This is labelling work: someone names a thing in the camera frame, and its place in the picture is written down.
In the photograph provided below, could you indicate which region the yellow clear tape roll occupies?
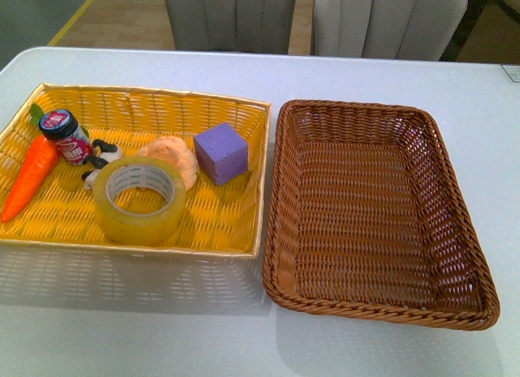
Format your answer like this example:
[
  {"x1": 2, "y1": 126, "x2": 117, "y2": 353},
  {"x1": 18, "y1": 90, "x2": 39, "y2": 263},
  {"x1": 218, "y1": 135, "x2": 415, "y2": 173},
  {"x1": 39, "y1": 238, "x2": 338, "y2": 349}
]
[{"x1": 93, "y1": 156, "x2": 186, "y2": 246}]

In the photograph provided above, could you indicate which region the purple foam cube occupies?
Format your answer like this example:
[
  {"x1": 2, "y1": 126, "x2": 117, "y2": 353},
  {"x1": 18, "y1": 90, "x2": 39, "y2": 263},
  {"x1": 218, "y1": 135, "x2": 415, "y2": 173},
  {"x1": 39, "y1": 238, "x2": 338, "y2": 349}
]
[{"x1": 193, "y1": 123, "x2": 249, "y2": 186}]

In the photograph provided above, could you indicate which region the brown wicker basket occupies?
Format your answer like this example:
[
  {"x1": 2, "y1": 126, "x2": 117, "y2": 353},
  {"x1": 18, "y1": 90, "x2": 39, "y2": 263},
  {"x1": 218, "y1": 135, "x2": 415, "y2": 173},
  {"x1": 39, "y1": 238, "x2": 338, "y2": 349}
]
[{"x1": 262, "y1": 100, "x2": 501, "y2": 331}]

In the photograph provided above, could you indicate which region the grey upholstered chair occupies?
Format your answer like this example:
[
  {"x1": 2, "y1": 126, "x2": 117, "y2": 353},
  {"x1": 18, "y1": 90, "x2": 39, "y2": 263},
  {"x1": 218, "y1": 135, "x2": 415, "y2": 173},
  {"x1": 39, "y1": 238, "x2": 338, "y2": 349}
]
[
  {"x1": 165, "y1": 0, "x2": 296, "y2": 54},
  {"x1": 311, "y1": 0, "x2": 468, "y2": 61}
]

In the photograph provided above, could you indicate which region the right grey upholstered chair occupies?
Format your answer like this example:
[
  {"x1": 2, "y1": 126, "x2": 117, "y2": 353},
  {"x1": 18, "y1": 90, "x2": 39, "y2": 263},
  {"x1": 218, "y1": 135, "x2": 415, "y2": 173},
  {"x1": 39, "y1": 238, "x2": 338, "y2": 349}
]
[{"x1": 311, "y1": 0, "x2": 468, "y2": 61}]

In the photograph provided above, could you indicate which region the table label sticker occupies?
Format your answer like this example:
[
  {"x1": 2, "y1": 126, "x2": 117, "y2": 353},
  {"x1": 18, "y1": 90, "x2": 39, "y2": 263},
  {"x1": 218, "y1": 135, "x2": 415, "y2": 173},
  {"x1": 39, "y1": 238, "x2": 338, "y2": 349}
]
[{"x1": 500, "y1": 64, "x2": 520, "y2": 83}]

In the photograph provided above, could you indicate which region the orange croissant toy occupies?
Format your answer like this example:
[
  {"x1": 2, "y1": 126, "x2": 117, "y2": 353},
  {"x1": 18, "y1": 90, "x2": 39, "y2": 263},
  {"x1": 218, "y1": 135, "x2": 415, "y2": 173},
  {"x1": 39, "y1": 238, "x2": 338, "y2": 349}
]
[{"x1": 136, "y1": 136, "x2": 198, "y2": 191}]

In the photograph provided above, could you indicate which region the yellow woven basket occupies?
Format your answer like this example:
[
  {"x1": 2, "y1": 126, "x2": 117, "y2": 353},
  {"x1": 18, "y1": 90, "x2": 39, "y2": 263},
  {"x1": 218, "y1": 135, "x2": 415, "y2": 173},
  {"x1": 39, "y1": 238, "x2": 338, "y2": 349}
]
[{"x1": 1, "y1": 84, "x2": 271, "y2": 258}]

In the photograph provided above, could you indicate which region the orange toy carrot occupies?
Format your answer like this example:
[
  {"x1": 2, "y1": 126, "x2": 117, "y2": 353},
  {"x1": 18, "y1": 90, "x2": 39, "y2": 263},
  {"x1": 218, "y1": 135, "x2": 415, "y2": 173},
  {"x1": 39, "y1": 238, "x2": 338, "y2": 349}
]
[{"x1": 0, "y1": 103, "x2": 62, "y2": 224}]

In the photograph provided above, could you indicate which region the panda figurine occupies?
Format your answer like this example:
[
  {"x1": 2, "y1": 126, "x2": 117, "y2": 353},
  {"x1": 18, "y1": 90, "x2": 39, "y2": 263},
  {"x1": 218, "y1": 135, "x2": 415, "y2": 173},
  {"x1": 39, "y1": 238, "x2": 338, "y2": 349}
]
[{"x1": 81, "y1": 139, "x2": 124, "y2": 190}]

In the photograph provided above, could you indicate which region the left grey upholstered chair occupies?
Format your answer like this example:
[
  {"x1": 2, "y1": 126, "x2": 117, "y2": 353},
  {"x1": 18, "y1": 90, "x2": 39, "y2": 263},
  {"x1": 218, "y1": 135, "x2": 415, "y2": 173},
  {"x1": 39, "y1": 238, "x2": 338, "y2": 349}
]
[{"x1": 165, "y1": 0, "x2": 296, "y2": 54}]

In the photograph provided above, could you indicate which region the small red labelled bottle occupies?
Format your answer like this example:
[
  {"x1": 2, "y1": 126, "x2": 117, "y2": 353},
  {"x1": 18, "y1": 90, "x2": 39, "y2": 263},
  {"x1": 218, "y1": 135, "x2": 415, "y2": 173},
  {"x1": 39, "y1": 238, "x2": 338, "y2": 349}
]
[{"x1": 38, "y1": 109, "x2": 93, "y2": 166}]

